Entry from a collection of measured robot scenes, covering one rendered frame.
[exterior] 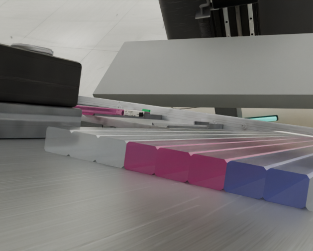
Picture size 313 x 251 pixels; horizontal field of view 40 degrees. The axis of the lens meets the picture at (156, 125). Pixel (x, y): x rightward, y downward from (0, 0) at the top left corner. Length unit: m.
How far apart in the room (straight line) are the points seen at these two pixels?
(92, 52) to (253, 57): 1.58
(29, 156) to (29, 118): 0.06
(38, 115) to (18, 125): 0.01
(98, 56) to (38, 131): 2.24
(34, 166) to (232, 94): 0.82
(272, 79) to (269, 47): 0.13
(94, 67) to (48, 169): 2.23
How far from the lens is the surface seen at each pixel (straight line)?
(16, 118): 0.23
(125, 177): 0.16
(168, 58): 1.12
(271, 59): 1.05
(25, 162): 0.17
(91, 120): 0.57
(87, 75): 2.33
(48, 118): 0.24
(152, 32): 2.54
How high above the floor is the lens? 1.18
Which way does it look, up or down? 39 degrees down
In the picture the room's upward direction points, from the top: 17 degrees counter-clockwise
